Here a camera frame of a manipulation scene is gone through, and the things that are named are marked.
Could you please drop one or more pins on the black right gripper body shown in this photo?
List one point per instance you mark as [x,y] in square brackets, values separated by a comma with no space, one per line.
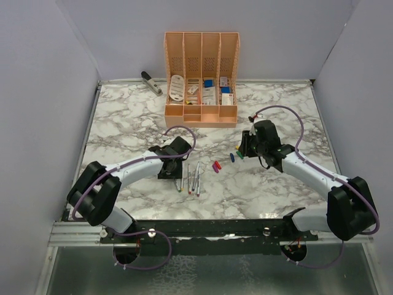
[251,147]

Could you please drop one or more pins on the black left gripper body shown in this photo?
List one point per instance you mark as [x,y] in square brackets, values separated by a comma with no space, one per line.
[175,174]

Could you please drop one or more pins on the green pen cap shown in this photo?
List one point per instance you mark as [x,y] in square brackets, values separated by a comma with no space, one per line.
[240,154]

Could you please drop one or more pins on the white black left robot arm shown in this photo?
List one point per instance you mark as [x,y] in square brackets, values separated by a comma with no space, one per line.
[95,192]

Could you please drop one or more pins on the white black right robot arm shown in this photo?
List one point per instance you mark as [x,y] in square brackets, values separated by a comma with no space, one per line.
[349,208]

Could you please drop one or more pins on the white pen blue end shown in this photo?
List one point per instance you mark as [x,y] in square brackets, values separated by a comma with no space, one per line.
[196,175]

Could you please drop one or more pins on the white pen purple end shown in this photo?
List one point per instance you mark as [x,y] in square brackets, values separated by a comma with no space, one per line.
[198,189]

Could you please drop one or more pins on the red pen cap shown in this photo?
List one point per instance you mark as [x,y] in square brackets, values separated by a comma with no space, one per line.
[218,167]

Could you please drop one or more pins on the red white card box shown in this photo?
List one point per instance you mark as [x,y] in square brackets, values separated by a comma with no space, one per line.
[227,99]

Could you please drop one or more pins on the white oval ruler card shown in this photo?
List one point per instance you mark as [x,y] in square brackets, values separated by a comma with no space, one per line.
[176,88]

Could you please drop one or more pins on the blue box in organizer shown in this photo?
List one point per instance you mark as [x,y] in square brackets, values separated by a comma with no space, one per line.
[208,83]

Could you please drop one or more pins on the black grey stapler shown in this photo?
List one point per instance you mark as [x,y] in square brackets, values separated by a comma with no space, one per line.
[152,85]

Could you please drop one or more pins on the peach plastic desk organizer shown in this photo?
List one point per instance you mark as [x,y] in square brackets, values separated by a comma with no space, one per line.
[197,56]

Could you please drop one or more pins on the black mounting rail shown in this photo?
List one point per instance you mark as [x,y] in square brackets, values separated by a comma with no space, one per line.
[208,237]

